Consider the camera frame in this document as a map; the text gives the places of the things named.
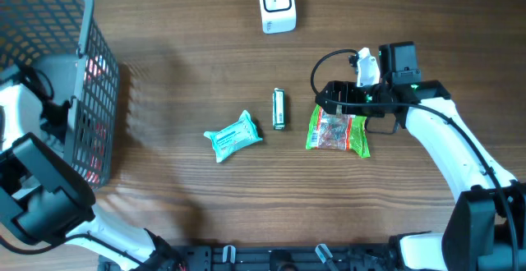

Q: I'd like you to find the green candy bag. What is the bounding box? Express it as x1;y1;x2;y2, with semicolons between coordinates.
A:
305;105;370;158

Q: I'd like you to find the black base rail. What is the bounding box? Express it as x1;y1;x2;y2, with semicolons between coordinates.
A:
98;242;465;271

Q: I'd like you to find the white barcode scanner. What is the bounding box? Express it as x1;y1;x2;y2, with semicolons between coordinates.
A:
259;0;297;34

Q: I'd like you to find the teal tissue pack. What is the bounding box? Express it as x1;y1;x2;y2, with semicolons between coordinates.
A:
204;110;263;163

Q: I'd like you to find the grey plastic shopping basket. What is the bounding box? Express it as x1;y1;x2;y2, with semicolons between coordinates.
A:
1;0;120;189

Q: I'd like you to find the green white gum pack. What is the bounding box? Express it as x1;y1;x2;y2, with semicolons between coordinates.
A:
273;88;286;130

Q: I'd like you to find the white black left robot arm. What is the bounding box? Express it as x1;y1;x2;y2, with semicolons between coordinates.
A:
1;64;185;270

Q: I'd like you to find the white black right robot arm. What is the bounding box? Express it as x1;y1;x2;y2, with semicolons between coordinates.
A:
314;41;525;270

